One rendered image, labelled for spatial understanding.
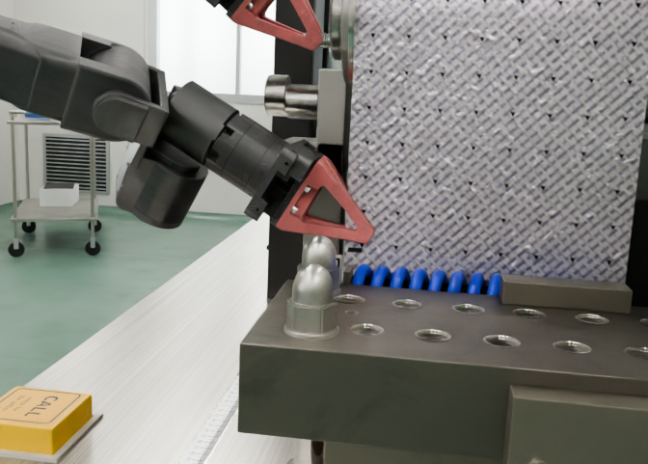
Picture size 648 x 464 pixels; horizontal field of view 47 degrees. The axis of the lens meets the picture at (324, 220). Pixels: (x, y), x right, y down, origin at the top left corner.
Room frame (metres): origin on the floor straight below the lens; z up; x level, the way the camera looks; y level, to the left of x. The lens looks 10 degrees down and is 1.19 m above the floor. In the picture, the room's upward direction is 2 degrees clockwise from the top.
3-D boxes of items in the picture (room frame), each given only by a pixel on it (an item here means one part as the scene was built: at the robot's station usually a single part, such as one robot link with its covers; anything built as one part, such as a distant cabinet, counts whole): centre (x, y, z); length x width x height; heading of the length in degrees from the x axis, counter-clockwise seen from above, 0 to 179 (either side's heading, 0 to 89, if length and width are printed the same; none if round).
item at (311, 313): (0.47, 0.01, 1.05); 0.04 x 0.04 x 0.04
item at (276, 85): (0.73, 0.05, 1.18); 0.04 x 0.02 x 0.04; 172
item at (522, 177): (0.61, -0.14, 1.11); 0.23 x 0.01 x 0.18; 82
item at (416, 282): (0.59, -0.13, 1.03); 0.21 x 0.04 x 0.03; 82
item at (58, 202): (5.16, 1.89, 0.51); 0.91 x 0.58 x 1.02; 16
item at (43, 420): (0.56, 0.23, 0.91); 0.07 x 0.07 x 0.02; 82
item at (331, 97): (0.73, 0.01, 1.05); 0.06 x 0.05 x 0.31; 82
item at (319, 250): (0.56, 0.00, 1.05); 0.04 x 0.04 x 0.04
